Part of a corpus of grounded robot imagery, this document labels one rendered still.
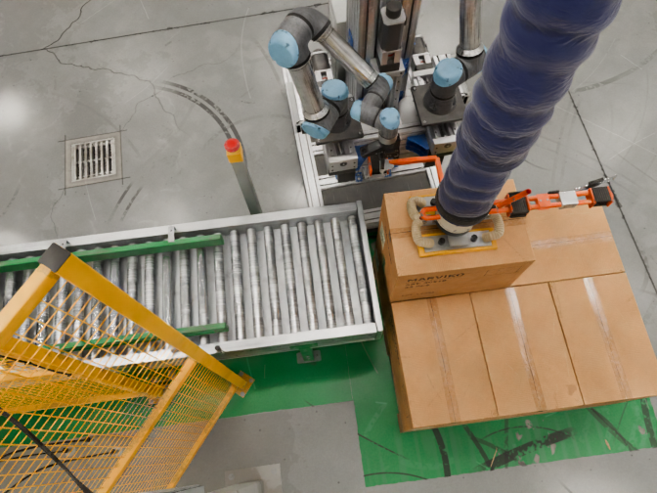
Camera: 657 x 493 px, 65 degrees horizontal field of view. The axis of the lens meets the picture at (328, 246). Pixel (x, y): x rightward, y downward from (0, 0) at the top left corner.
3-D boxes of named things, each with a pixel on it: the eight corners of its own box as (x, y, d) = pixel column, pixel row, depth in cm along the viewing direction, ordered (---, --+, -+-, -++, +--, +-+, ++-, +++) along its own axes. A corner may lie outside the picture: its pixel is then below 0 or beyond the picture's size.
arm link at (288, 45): (343, 119, 226) (309, 14, 180) (328, 146, 221) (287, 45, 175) (320, 113, 231) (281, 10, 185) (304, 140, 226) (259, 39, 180)
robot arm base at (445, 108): (419, 91, 245) (422, 76, 236) (451, 85, 246) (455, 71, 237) (427, 117, 240) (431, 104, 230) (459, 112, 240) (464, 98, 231)
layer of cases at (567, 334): (403, 431, 274) (413, 428, 237) (373, 255, 311) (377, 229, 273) (625, 401, 277) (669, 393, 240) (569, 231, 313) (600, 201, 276)
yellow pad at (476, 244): (418, 257, 224) (420, 253, 220) (415, 236, 228) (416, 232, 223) (497, 249, 225) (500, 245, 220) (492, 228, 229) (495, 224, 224)
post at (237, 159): (258, 238, 332) (226, 156, 239) (257, 229, 335) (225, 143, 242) (269, 237, 332) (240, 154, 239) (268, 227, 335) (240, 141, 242)
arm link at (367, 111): (361, 101, 208) (385, 111, 206) (348, 121, 205) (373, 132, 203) (361, 87, 201) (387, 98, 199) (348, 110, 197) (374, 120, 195)
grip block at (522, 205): (507, 218, 219) (511, 212, 214) (502, 198, 223) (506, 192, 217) (527, 216, 219) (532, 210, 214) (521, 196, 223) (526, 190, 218)
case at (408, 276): (389, 301, 259) (397, 276, 222) (377, 228, 274) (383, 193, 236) (508, 288, 260) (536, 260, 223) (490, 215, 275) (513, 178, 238)
